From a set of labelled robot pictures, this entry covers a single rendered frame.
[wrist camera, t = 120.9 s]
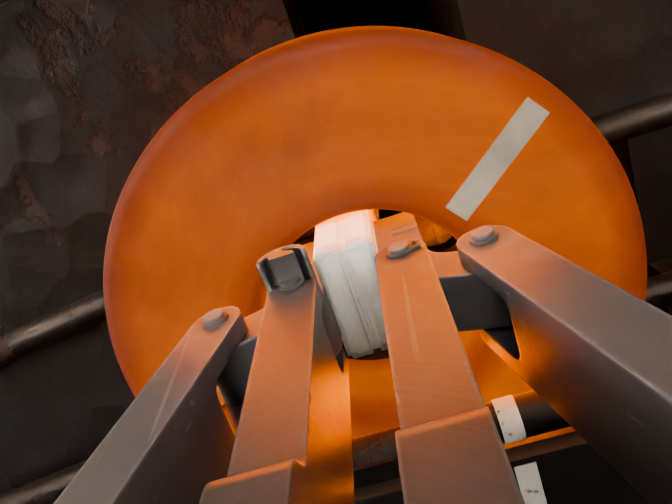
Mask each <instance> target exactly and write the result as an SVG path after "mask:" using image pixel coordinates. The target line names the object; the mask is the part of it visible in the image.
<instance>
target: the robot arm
mask: <svg viewBox="0 0 672 504"><path fill-rule="evenodd" d="M456 247H457V250H458V251H454V252H444V253H443V252H433V251H430V250H428V249H427V246H426V243H424V242H423V239H422V236H421V234H420V231H419V228H418V226H417V223H416V220H415V218H414V215H412V214H409V213H405V212H402V213H399V214H396V215H393V216H389V217H386V218H383V219H380V220H377V218H376V215H375V212H374V209H370V210H360V211H354V212H349V213H345V214H342V215H339V216H336V217H333V218H330V219H328V220H326V221H324V222H322V223H320V224H318V225H316V226H315V236H314V242H311V243H307V244H304V245H300V244H291V245H287V246H283V247H280V248H278V249H275V250H273V251H271V252H269V253H267V254H265V255H264V256H263V257H261V258H260V259H259V260H258V261H257V263H256V266H257V268H258V271H259V273H260V276H261V278H262V280H263V283H264V285H265V288H266V290H267V296H266V301H265V305H264V308H263V309H261V310H259V311H257V312H256V313H253V314H251V315H249V316H247V317H245V318H243V316H242V314H241V311H240V310H239V308H238V307H234V306H229V307H223V308H216V309H213V310H212V311H209V312H207V313H206V314H205V315H204V316H202V317H201V318H199V319H198V320H197V321H196V322H195V323H194V324H193V325H192V326H191V328H190V329H189V330H188V331H187V333H186V334H185V335H184V337H183V338H182V339H181V340H180V342H179V343H178V344H177V346H176V347H175V348H174V349H173V351H172V352H171V353H170V354H169V356H168V357H167V358H166V360H165V361H164V362H163V363H162V365H161V366H160V367H159V369H158V370H157V371H156V372H155V374H154V375H153V376H152V378H151V379H150V380H149V381H148V383H147V384H146V385H145V387H144V388H143V389H142V390H141V392H140V393H139V394H138V396H137V397H136V398H135V399H134V401H133V402H132V403H131V404H130V406H129V407H128V408H127V410H126V411H125V412H124V413H123V415H122V416H121V417H120V419H119V420H118V421H117V422H116V424H115V425H114V426H113V428H112V429H111V430H110V431H109V433H108V434H107V435H106V437H105V438H104V439H103V440H102V442H101V443H100V444H99V445H98V447H97V448H96V449H95V451H94V452H93V453H92V454H91V456H90V457H89V458H88V460H87V461H86V462H85V463H84V465H83V466H82V467H81V469H80V470H79V471H78V472H77V474H76V475H75V476H74V478H73V479H72V480H71V481H70V483H69V484H68V485H67V487H66V488H65V489H64V490H63V492H62V493H61V494H60V495H59V497H58V498H57V499H56V501H55V502H54V503H53V504H355V496H354V475H353V454H352V432H351V411H350V390H349V369H348V360H347V357H346V355H345V352H344V349H343V347H342V341H343V344H344V346H345V349H346V352H347V354H348V357H349V356H352V357H353V358H354V359H356V358H359V357H363V356H366V355H370V354H373V349H377V348H381V349H382V351H383V350H387V349H388V351H389V357H390V364H391V371H392V377H393V384H394V390H395V397H396V404H397V410H398V417H399V424H400V430H397V431H396V432H395V441H396V448H397V455H398V463H399V470H400V477H401V485H402V492H403V500H404V504H525V502H524V499H523V496H522V494H521V491H520V488H519V486H518V483H517V480H516V478H515V475H514V473H513V470H512V467H511V465H510V462H509V459H508V457H507V454H506V451H505V449H504V446H503V443H502V441H501V438H500V435H499V433H498V430H497V427H496V425H495V422H494V419H493V417H492V414H491V412H490V409H489V407H486V405H485V403H484V400H483V397H482V394H481V392H480V389H479V386H478V384H477V381H476V378H475V376H474V373H473V370H472V367H471V365H470V362H469V359H468V357H467V354H466V351H465V349H464V346H463V343H462V340H461V338H460V335H459V332H460V331H471V330H480V334H481V337H482V339H483V341H484V342H485V343H486V344H487V345H488V346H489V347H490V348H491V349H492V350H493V351H494V352H495V353H496V354H497V355H498V356H499V357H500V358H501V359H502V360H503V361H504V362H506V363H507V364H508V365H509V366H510V367H511V368H512V369H513V370H514V371H515V372H516V373H517V374H518V375H519V376H520V377H521V378H522V379H523V380H524V381H525V382H526V383H527V384H528V385H529V386H530V387H531V388H532V389H533V390H534V391H535V392H536V393H537V394H538V395H539V396H540V397H542V398H543V399H544V400H545V401H546V402H547V403H548V404H549V405H550V406H551V407H552V408H553V409H554V410H555V411H556V412H557V413H558V414H559V415H560V416H561V417H562V418H563V419H564V420H565V421H566V422H567V423H568V424H569V425H570V426H571V427H572V428H573V429H574V430H575V431H576V432H577V433H579V434H580V435H581V436H582V437H583V438H584V439H585V440H586V441H587V442H588V443H589V444H590V445H591V446H592V447H593V448H594V449H595V450H596V451H597V452H598V453H599V454H600V455H601V456H602V457H603V458H604V459H605V460H606V461H607V462H608V463H609V464H610V465H611V466H612V467H613V468H615V469H616V470H617V471H618V472H619V473H620V474H621V475H622V476H623V477H624V478H625V479H626V480H627V481H628V482H629V483H630V484H631V485H632V486H633V487H634V488H635V489H636V490H637V491H638V492H639V493H640V494H641V495H642V496H643V497H644V498H645V499H646V500H647V501H648V502H649V503H650V504H672V315H670V314H668V313H666V312H664V311H662V310H661V309H659V308H657V307H655V306H653V305H651V304H649V303H648V302H646V301H644V300H642V299H640V298H638V297H636V296H635V295H633V294H631V293H629V292H627V291H625V290H624V289H622V288H620V287H618V286H616V285H614V284H612V283H611V282H609V281H607V280H605V279H603V278H601V277H600V276H598V275H596V274H594V273H592V272H590V271H588V270H587V269H585V268H583V267H581V266H579V265H577V264H576V263H574V262H572V261H570V260H568V259H566V258H564V257H563V256H561V255H559V254H557V253H555V252H553V251H552V250H550V249H548V248H546V247H544V246H542V245H540V244H539V243H537V242H535V241H533V240H531V239H529V238H528V237H526V236H524V235H522V234H520V233H518V232H516V231H515V230H513V229H511V228H509V227H506V226H502V225H486V226H480V227H477V229H474V230H471V231H469V232H467V233H465V234H463V235H462V236H461V237H460V238H459V239H458V240H457V243H456ZM216 386H217V388H218V390H219V392H220V394H221V397H222V399H221V400H220V401H219V399H218V395H217V392H216Z"/></svg>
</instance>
